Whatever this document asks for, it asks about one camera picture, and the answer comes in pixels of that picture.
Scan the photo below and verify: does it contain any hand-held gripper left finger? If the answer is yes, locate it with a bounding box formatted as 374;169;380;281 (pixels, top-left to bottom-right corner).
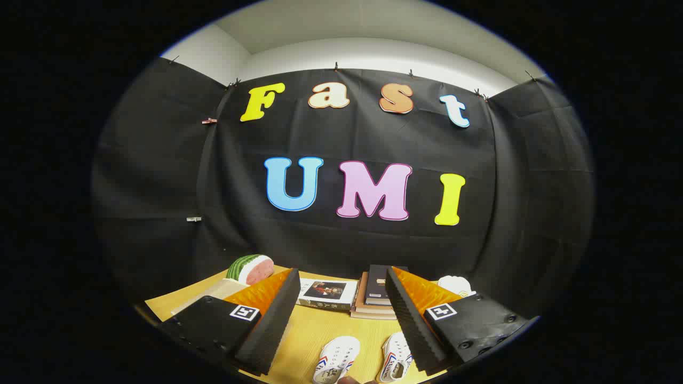
160;268;301;377

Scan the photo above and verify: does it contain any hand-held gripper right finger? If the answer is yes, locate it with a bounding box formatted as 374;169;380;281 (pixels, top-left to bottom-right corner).
385;267;539;377

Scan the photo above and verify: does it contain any white canvas shoe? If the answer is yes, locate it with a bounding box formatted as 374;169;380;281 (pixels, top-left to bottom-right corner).
376;332;412;383
312;336;361;384

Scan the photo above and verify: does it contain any beige fabric storage box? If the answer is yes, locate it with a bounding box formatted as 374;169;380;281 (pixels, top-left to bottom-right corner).
170;277;250;316

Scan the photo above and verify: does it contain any black cover book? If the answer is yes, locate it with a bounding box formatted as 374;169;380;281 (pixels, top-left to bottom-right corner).
364;264;409;306

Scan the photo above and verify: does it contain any white plush pouch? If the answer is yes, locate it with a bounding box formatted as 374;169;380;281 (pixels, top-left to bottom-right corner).
438;275;476;298

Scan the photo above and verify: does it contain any watermelon slice plush toy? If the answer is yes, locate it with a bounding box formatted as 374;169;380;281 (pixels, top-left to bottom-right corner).
226;254;275;286

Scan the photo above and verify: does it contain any white portrait cover book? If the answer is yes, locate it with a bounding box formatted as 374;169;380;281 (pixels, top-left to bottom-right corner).
296;277;358;311

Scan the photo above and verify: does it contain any black backdrop cloth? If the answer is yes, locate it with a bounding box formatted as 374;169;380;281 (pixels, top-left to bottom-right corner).
91;56;595;321

